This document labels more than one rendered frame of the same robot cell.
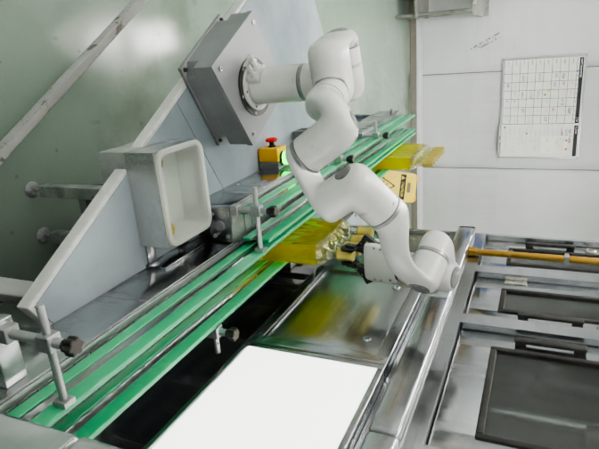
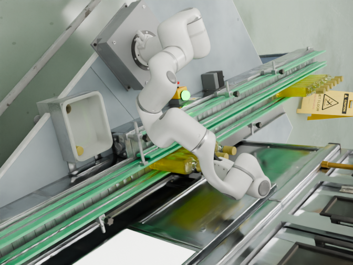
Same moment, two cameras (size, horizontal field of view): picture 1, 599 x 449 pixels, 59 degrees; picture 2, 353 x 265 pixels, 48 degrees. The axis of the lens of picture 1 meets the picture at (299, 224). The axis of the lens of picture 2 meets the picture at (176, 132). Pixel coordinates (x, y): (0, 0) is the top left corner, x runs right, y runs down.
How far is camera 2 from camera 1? 0.47 m
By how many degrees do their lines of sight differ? 18
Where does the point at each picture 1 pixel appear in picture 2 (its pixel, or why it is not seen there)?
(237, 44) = (129, 23)
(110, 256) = (39, 167)
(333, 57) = (169, 32)
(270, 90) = (151, 53)
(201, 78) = (104, 49)
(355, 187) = (167, 125)
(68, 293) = (8, 191)
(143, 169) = (57, 113)
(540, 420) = not seen: outside the picture
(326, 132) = (152, 87)
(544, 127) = not seen: outside the picture
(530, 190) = not seen: outside the picture
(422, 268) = (229, 181)
